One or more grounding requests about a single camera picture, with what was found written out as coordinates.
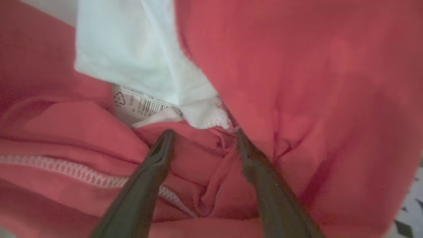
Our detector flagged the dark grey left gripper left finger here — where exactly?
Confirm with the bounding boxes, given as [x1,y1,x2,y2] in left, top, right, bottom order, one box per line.
[89,129,176,238]

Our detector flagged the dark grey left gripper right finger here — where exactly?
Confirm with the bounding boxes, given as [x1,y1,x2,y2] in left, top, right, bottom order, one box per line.
[236,129,327,238]

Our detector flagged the red white cloth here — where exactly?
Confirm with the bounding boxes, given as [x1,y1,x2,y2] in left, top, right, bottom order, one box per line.
[0,0,423,238]

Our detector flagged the white plastic laundry basket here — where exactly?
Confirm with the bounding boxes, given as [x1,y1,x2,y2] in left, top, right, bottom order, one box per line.
[392,159,423,238]

